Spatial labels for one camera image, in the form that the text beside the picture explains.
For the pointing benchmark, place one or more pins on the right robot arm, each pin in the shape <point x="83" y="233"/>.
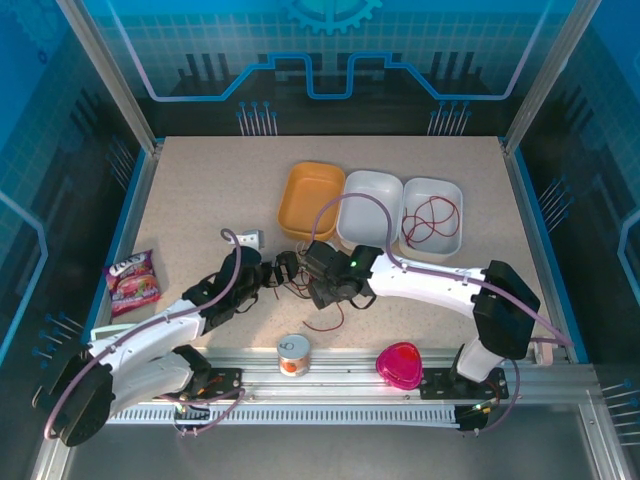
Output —
<point x="425" y="285"/>

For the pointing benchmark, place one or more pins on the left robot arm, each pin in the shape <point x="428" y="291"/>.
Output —
<point x="150" y="330"/>

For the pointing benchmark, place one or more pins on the orange plastic bin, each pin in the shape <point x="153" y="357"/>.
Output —
<point x="310" y="200"/>

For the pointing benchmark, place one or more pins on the white plastic bin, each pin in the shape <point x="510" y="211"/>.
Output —
<point x="430" y="250"/>
<point x="370" y="210"/>

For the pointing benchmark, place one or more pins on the tin can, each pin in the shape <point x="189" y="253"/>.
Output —
<point x="293" y="355"/>

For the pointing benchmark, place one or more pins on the pink plastic container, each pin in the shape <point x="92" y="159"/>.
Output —
<point x="400" y="365"/>

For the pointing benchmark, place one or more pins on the purple candy bag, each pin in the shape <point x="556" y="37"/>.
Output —
<point x="132" y="285"/>

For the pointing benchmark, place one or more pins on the light blue calculator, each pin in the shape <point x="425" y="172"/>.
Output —
<point x="107" y="332"/>

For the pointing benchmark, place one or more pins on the beige clip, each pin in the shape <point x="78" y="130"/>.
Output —
<point x="544" y="352"/>

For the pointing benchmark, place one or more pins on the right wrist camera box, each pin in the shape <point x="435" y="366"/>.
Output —
<point x="325" y="260"/>

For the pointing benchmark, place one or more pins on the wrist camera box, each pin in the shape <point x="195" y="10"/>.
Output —
<point x="250" y="237"/>
<point x="325" y="260"/>

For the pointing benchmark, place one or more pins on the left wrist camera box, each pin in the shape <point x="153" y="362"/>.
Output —
<point x="250" y="237"/>

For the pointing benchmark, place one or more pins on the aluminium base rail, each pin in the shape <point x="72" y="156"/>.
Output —
<point x="350" y="380"/>

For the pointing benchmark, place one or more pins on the aluminium table side rail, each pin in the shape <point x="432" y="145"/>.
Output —
<point x="529" y="225"/>
<point x="131" y="210"/>

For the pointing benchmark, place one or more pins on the aluminium frame post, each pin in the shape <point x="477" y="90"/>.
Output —
<point x="120" y="85"/>
<point x="546" y="75"/>

